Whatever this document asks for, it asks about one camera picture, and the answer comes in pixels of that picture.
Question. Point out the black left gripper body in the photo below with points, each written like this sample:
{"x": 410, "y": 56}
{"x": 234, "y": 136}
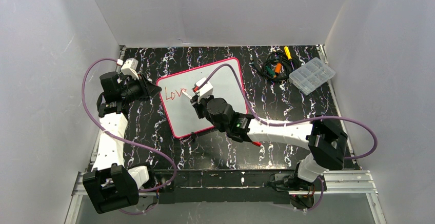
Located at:
{"x": 143, "y": 88}

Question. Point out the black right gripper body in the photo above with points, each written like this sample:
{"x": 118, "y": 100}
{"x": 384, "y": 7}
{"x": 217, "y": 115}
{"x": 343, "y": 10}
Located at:
{"x": 196, "y": 101}

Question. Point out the red marker cap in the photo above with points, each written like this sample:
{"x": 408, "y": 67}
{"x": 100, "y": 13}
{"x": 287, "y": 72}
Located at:
{"x": 256, "y": 143}

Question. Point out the white red whiteboard marker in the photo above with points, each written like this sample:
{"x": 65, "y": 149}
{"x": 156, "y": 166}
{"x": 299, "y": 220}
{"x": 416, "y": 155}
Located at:
{"x": 186, "y": 94}

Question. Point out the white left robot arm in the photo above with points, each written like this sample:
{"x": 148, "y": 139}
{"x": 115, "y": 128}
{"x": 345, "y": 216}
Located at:
{"x": 109, "y": 185}

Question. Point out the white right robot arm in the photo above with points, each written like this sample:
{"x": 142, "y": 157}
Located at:
{"x": 325, "y": 140}

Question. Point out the clear plastic compartment box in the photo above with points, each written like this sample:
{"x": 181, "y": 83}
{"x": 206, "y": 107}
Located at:
{"x": 310, "y": 76}

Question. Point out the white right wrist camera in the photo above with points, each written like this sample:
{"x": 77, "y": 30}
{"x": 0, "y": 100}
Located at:
{"x": 202, "y": 89}

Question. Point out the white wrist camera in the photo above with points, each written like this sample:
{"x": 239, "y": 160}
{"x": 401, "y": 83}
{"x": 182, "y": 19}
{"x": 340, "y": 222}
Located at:
{"x": 129, "y": 68}
{"x": 202, "y": 89}

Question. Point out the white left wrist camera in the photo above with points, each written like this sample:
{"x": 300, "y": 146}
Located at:
{"x": 129, "y": 68}

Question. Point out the green cable connector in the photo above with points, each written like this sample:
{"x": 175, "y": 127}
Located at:
{"x": 269, "y": 71}

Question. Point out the orange cable connector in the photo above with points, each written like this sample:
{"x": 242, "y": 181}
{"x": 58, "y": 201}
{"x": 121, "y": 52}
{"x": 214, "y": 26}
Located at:
{"x": 277, "y": 69}

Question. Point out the yellow handled screwdriver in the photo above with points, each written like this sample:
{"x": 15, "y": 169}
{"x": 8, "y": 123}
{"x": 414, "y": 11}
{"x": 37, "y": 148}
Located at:
{"x": 287, "y": 52}

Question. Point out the aluminium front frame rail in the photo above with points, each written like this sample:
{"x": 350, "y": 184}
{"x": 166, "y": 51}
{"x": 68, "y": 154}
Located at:
{"x": 241, "y": 196}

